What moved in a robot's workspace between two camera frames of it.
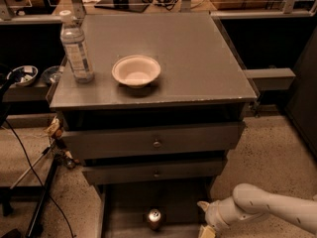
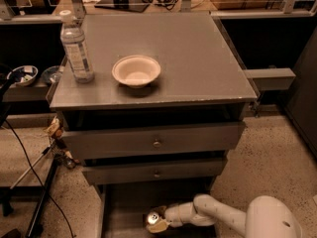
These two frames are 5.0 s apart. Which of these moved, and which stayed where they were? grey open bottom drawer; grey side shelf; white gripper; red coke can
Moved: white gripper
Stayed: grey side shelf; red coke can; grey open bottom drawer
